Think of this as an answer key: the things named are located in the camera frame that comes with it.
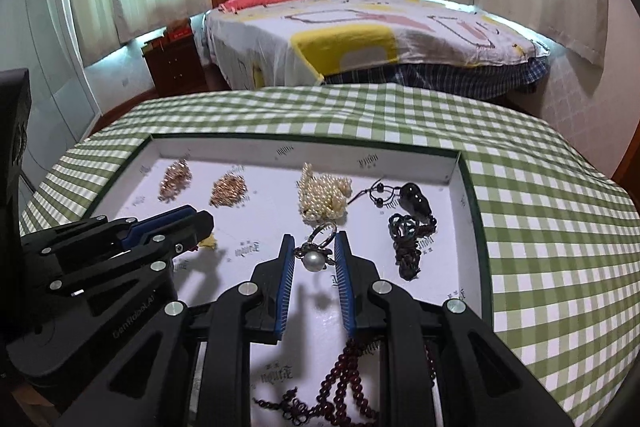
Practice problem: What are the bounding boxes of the gold charm red tassel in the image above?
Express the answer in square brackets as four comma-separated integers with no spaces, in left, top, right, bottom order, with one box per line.
[198,234,217,249]

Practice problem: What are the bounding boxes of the bed with patterned sheet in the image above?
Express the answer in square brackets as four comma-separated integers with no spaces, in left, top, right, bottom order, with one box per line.
[203,0,550,100]

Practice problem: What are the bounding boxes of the wooden room door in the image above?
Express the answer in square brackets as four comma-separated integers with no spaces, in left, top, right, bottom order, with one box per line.
[613,124,640,202]

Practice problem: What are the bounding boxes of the red boxes on nightstand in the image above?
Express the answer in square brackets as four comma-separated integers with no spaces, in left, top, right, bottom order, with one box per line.
[141,18,193,53]

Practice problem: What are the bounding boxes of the green checkered tablecloth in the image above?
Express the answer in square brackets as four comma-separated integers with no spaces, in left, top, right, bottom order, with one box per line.
[20,84,639,426]

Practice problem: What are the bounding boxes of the gold chain necklace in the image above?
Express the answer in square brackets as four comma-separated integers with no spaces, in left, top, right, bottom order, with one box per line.
[209,172,250,209]

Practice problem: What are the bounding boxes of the dark green jewelry tray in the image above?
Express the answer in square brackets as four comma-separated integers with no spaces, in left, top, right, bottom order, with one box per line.
[86,134,493,426]

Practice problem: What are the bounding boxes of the black cord pendant necklace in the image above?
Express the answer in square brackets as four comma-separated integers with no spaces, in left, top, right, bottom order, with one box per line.
[349,178,440,282]

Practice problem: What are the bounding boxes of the dark red bead bracelet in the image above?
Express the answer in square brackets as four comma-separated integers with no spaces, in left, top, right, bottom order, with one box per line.
[252,338,436,427]

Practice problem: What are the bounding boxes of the silver pearl ring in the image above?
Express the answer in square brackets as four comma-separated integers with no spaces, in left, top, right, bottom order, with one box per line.
[293,221,340,273]

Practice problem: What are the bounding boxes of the rose gold chain bracelet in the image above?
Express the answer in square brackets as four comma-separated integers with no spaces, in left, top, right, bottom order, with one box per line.
[157,158,194,204]

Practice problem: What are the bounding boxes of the white pearl necklace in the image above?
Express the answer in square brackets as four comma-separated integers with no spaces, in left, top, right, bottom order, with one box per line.
[297,161,354,225]

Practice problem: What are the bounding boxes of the dark wooden nightstand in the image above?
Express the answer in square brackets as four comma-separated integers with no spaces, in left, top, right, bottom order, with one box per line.
[141,34,208,98]

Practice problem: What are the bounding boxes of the frosted glass wardrobe door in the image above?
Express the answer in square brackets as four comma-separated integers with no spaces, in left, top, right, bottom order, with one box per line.
[1,0,98,208]

